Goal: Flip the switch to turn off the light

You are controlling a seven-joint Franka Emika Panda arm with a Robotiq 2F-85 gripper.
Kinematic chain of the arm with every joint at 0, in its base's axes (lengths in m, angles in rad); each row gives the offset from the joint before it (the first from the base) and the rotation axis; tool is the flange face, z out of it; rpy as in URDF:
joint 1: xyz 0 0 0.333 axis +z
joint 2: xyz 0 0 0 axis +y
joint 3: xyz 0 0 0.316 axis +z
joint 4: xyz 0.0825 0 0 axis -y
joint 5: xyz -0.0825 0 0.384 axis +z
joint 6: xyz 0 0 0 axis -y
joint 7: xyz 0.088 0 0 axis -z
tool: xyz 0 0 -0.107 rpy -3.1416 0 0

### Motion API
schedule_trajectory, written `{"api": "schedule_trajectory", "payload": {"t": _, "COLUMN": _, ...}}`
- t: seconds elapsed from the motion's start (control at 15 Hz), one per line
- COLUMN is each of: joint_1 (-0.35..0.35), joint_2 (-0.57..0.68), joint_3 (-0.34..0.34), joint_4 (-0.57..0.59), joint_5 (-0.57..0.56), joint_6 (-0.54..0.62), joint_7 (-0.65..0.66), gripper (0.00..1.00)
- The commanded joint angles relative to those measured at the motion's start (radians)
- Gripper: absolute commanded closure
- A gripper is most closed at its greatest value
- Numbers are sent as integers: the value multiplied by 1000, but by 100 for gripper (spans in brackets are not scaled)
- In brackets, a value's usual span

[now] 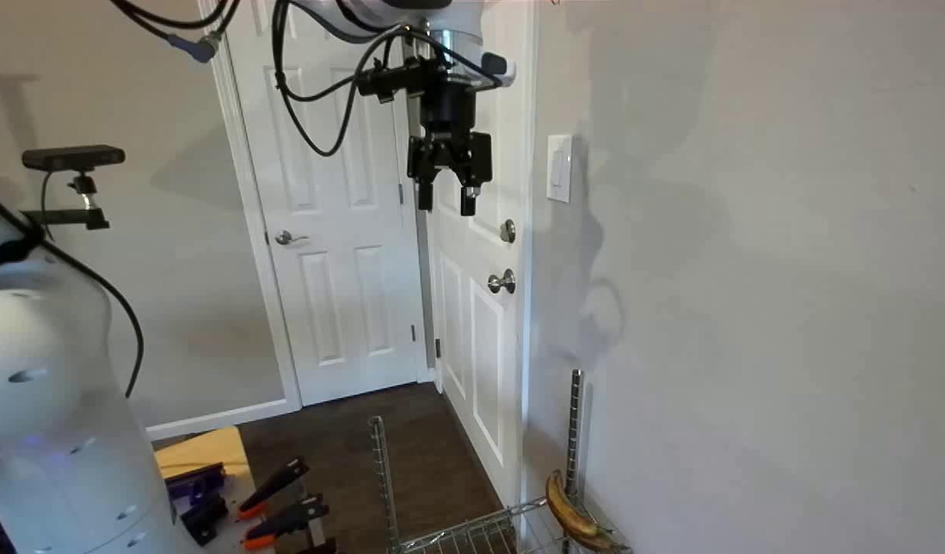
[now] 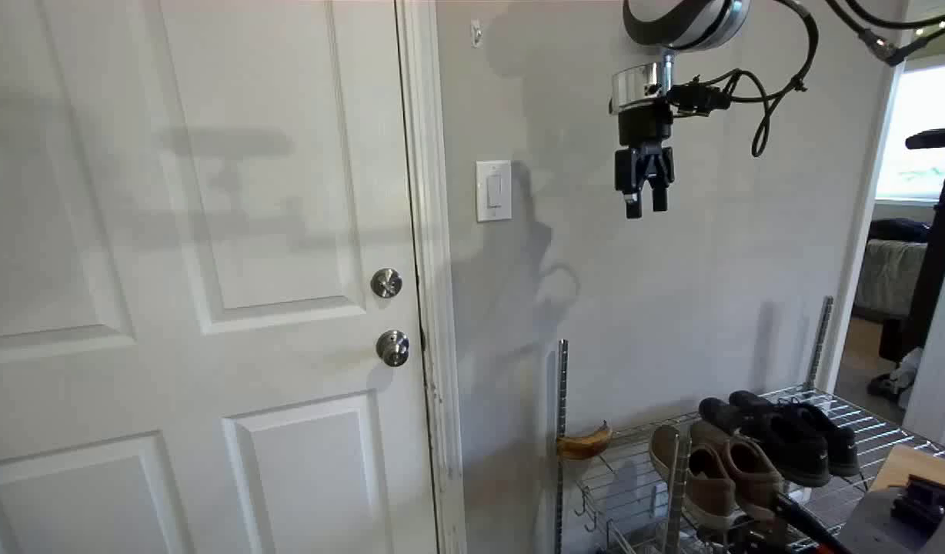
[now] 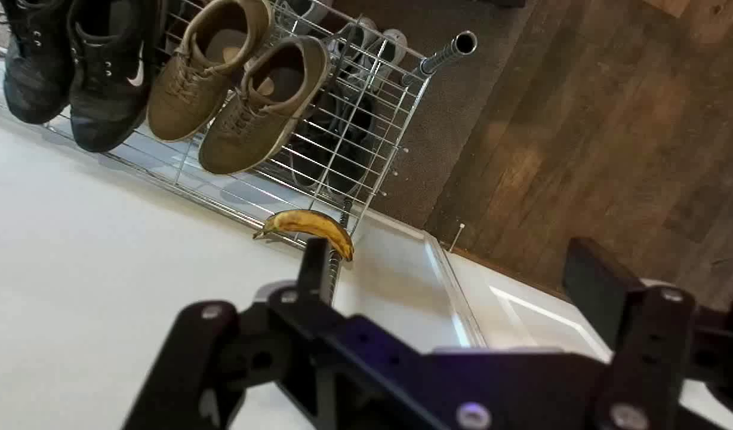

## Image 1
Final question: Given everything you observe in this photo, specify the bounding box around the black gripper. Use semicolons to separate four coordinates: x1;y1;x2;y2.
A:
404;78;494;219

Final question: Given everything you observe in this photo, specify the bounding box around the black camera stand mount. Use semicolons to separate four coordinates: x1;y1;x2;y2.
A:
22;166;113;235

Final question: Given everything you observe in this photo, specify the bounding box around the white closed panel door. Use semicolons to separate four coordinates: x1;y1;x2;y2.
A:
208;0;433;409

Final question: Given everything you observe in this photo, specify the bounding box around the wire metal basket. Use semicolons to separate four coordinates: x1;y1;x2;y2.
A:
391;495;556;554

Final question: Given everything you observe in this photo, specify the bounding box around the black exterior camera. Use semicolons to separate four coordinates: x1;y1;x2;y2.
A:
18;141;128;177

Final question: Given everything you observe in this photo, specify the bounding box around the purple black tool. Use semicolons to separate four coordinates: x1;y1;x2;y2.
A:
162;462;235;548

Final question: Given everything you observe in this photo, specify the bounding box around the white wall light switch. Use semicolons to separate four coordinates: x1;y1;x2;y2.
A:
544;133;578;207

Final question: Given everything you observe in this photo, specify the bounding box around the yellow brown banana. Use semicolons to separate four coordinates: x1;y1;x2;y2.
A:
541;467;620;554

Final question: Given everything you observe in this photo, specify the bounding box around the black cable along robot base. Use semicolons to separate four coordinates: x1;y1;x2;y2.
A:
0;232;149;400

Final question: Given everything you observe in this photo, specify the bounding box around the silver round door knob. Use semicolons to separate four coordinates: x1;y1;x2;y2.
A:
485;264;520;299

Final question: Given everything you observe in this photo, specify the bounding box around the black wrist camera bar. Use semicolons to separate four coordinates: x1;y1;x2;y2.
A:
358;60;441;102

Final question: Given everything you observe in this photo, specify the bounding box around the metal slotted shelf rail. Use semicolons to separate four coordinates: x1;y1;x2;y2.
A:
562;366;594;516
369;414;407;554

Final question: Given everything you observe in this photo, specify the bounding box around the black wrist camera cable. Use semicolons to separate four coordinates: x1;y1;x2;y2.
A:
271;0;404;161

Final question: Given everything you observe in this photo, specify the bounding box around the black orange spring clamp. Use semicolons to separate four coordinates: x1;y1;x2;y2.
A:
239;492;331;554
235;455;313;523

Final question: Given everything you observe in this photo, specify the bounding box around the white open panel door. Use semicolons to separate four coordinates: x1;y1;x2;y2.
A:
421;0;538;509

